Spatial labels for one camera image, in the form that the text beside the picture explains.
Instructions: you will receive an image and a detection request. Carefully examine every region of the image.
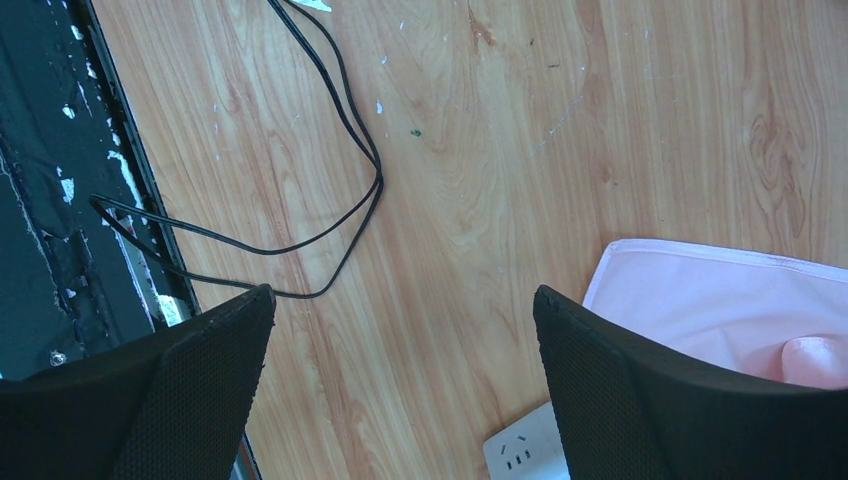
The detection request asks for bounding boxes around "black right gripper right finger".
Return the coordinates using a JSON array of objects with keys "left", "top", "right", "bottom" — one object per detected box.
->
[{"left": 533, "top": 285, "right": 847, "bottom": 479}]

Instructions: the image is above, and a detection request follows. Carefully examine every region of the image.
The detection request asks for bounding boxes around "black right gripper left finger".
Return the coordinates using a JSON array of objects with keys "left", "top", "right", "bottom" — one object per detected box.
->
[{"left": 1, "top": 285, "right": 276, "bottom": 479}]

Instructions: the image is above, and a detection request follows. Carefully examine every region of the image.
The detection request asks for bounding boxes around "white cube socket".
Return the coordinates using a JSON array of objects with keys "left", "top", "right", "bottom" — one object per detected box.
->
[{"left": 483, "top": 402, "right": 570, "bottom": 480}]

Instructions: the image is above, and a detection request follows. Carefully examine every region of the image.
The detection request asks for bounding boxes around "pink cloth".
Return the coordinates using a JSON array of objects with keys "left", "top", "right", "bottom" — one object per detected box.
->
[{"left": 582, "top": 239, "right": 847, "bottom": 390}]

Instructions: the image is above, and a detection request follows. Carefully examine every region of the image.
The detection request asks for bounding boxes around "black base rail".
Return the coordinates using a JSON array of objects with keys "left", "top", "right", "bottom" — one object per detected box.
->
[{"left": 1, "top": 1, "right": 258, "bottom": 479}]

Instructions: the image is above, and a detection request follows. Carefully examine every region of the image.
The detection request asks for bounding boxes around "thin black cable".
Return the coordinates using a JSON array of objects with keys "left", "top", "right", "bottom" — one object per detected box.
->
[{"left": 88, "top": 0, "right": 386, "bottom": 301}]

